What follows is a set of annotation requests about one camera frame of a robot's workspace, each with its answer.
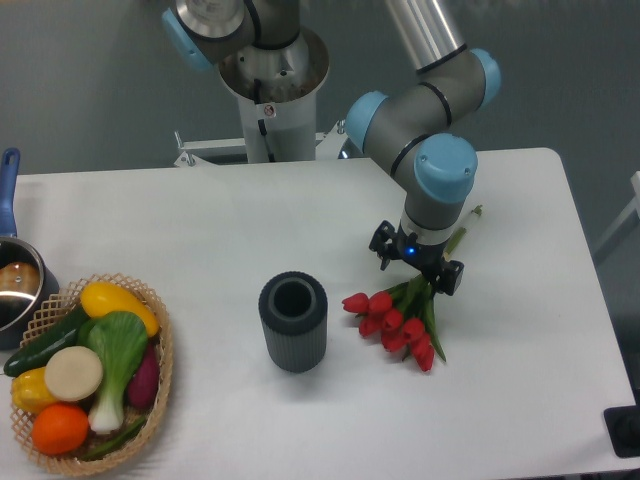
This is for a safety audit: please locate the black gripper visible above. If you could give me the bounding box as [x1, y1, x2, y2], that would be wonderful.
[369, 212, 464, 296]

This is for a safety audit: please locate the red tulip bouquet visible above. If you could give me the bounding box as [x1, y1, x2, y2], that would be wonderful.
[341, 204, 484, 373]

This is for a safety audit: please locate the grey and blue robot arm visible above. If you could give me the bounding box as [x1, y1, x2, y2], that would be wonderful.
[162, 1, 501, 295]

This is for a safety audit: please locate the dark grey ribbed vase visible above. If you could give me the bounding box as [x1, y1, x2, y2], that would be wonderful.
[258, 271, 328, 373]

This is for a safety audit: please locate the black device at table edge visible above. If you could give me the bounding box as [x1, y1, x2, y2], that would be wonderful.
[603, 405, 639, 458]

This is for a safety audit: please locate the purple sweet potato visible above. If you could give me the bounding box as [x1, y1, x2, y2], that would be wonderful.
[126, 344, 160, 410]

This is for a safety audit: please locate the green bok choy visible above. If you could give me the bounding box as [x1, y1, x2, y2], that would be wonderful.
[78, 311, 148, 435]

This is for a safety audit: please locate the yellow squash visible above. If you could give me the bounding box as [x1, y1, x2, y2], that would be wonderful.
[80, 281, 160, 338]

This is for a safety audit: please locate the green bean pod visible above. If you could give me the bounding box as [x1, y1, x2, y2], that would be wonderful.
[79, 416, 147, 461]

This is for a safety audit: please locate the dark green cucumber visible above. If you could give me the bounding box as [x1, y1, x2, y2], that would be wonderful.
[3, 306, 89, 378]

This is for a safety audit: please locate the beige round disc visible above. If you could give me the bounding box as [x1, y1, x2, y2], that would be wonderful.
[44, 346, 103, 402]

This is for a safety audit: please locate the woven wicker basket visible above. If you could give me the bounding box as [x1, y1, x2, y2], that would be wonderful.
[9, 272, 175, 477]

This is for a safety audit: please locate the orange fruit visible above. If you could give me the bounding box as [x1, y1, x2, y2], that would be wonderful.
[31, 403, 89, 455]

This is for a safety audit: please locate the yellow bell pepper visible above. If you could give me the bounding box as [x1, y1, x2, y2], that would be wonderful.
[11, 367, 59, 414]

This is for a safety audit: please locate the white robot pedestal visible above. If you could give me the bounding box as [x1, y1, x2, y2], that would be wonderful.
[175, 27, 357, 166]

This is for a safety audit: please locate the white furniture frame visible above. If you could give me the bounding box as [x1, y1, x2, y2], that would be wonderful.
[592, 171, 639, 265]

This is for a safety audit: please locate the blue handled saucepan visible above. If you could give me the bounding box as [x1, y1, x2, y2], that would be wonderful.
[1, 148, 59, 351]

